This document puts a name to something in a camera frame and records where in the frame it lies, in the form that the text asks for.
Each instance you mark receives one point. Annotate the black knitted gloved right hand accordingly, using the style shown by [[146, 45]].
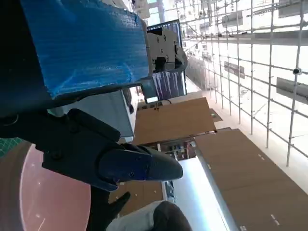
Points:
[[101, 216]]

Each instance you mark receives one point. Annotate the brown wooden partition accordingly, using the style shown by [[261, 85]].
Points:
[[252, 183], [139, 195], [173, 120]]

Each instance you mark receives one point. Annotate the shelf with colourful items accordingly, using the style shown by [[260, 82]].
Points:
[[178, 150]]

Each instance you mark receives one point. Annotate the grey ceiling light panel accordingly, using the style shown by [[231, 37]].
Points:
[[293, 90], [234, 69]]

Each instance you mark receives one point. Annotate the person with white shoes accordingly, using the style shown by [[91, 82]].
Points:
[[149, 219]]

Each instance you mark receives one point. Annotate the pink bowl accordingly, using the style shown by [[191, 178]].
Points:
[[48, 204]]

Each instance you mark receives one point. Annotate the green cutting mat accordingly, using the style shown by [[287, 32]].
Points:
[[3, 148]]

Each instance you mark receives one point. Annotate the small ceiling dome camera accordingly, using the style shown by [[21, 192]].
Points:
[[297, 71]]

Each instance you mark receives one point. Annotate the white ceiling pipe grid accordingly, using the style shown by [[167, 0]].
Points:
[[276, 35]]

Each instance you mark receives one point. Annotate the bare black left hand blue tape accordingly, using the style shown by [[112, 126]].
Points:
[[84, 48]]

